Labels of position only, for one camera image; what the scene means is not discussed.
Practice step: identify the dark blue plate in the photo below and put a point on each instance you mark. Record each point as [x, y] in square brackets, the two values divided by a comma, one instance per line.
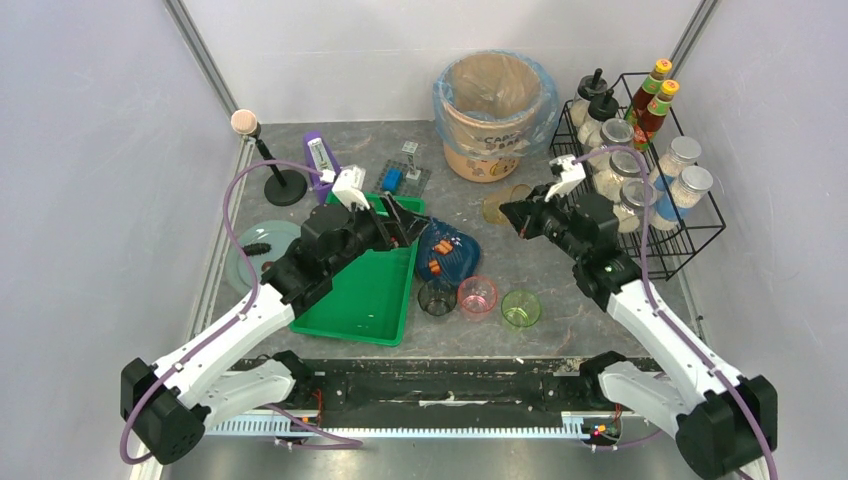
[446, 253]

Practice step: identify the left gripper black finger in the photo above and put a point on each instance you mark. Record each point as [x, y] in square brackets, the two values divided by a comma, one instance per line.
[405, 234]
[394, 211]

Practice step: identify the grey lego baseplate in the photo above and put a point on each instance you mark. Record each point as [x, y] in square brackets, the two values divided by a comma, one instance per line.
[405, 187]

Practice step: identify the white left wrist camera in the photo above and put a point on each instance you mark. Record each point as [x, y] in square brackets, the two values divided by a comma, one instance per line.
[346, 186]

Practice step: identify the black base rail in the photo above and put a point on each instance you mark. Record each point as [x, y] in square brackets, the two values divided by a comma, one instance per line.
[452, 393]

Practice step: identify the pink glass cup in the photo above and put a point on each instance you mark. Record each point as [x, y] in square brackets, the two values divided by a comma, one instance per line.
[477, 297]

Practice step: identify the tan capybara trash bin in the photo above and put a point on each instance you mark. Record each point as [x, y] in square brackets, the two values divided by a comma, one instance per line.
[492, 109]

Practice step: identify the tall bead jar silver lid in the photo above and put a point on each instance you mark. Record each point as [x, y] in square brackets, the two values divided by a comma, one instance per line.
[685, 192]

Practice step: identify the black wire rack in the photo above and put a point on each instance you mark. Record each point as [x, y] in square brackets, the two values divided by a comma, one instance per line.
[668, 251]

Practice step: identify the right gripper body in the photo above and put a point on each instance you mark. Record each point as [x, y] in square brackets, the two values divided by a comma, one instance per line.
[536, 216]

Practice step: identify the green plastic tray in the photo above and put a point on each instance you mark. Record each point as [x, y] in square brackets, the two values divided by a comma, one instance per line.
[369, 300]

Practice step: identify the light blue plate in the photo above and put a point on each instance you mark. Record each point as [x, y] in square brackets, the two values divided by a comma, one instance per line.
[278, 233]

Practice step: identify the black stand wooden ball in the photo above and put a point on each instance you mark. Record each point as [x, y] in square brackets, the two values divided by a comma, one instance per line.
[283, 187]

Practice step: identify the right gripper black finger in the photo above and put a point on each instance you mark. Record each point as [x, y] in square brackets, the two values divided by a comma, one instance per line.
[520, 215]
[539, 193]

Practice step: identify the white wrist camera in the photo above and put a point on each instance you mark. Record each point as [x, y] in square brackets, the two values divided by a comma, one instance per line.
[569, 173]
[346, 186]

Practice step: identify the dark clear glass cup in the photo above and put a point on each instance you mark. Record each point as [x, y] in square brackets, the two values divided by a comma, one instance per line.
[437, 297]

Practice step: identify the dark spiky food piece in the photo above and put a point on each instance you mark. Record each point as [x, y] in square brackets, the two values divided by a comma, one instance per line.
[256, 249]

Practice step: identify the glass rice jar front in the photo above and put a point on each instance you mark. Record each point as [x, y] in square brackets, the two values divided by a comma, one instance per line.
[635, 197]

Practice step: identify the purple metronome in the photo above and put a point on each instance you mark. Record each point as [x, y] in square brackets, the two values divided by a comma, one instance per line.
[319, 156]

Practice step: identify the amber glass cup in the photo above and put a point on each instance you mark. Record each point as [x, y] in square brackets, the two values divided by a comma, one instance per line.
[491, 204]

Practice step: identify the sauce bottle yellow cap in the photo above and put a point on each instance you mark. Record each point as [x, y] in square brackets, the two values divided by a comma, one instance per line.
[647, 91]
[655, 114]

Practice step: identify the grey lego tower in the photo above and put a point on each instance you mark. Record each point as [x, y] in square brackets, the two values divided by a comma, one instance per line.
[413, 173]

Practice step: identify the round glass rice jar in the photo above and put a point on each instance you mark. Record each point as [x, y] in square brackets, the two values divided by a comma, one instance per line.
[612, 132]

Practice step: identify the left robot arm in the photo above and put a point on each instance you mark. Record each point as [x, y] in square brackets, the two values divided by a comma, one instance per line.
[171, 403]

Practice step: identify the blue lego brick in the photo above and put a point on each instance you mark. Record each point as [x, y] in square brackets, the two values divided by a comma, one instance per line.
[392, 180]

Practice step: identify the black-lid shaker jar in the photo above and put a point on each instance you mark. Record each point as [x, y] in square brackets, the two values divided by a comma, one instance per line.
[601, 108]
[588, 88]

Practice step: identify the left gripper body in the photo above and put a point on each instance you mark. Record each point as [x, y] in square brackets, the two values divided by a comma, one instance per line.
[382, 229]

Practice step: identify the green glass cup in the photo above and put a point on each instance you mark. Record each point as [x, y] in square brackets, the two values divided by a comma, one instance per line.
[521, 308]

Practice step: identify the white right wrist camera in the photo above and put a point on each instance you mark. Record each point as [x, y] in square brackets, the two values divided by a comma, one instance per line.
[569, 173]

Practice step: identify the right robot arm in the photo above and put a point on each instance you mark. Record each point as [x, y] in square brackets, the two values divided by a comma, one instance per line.
[721, 421]

